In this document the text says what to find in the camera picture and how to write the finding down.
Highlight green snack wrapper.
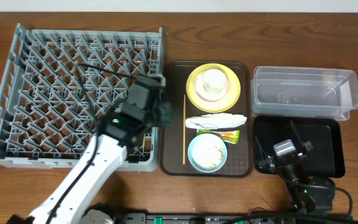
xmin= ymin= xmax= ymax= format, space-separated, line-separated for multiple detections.
xmin=196 ymin=129 xmax=240 ymax=144

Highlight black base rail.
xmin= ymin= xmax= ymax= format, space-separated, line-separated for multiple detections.
xmin=114 ymin=213 xmax=358 ymax=224

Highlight grey dishwasher rack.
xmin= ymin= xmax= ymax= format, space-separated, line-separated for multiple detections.
xmin=0 ymin=25 xmax=164 ymax=169

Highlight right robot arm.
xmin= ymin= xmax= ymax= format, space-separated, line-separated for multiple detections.
xmin=254 ymin=116 xmax=344 ymax=213

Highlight black tray bin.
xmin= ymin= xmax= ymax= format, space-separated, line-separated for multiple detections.
xmin=254 ymin=116 xmax=346 ymax=178

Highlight crumpled white napkin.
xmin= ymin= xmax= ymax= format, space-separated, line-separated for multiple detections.
xmin=185 ymin=113 xmax=247 ymax=130

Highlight brown serving tray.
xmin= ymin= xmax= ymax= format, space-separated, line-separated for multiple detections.
xmin=159 ymin=61 xmax=253 ymax=178

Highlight cream cup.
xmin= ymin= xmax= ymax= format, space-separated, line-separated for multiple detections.
xmin=202 ymin=69 xmax=227 ymax=94

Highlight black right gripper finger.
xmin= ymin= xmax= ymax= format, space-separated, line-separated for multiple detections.
xmin=290 ymin=120 xmax=312 ymax=152
xmin=254 ymin=135 xmax=265 ymax=161

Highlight pink bowl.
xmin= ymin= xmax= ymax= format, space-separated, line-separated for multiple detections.
xmin=194 ymin=71 xmax=229 ymax=102

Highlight light blue bowl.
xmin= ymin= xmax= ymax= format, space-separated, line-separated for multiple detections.
xmin=187 ymin=133 xmax=227 ymax=173

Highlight clear plastic bin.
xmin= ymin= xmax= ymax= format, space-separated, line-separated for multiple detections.
xmin=250 ymin=66 xmax=358 ymax=121

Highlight yellow plate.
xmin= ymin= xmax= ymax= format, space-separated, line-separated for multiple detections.
xmin=186 ymin=63 xmax=241 ymax=113

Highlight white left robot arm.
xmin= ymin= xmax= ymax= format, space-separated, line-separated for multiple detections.
xmin=29 ymin=101 xmax=172 ymax=223

